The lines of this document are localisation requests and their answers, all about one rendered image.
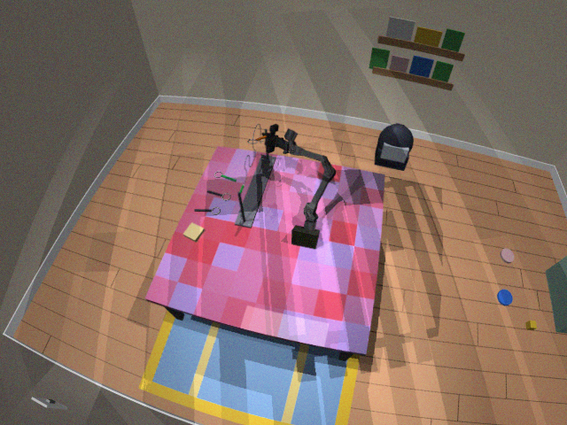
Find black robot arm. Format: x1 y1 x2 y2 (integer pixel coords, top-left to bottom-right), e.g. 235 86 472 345
264 128 337 232

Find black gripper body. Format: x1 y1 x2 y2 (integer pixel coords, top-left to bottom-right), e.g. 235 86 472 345
266 124 283 153

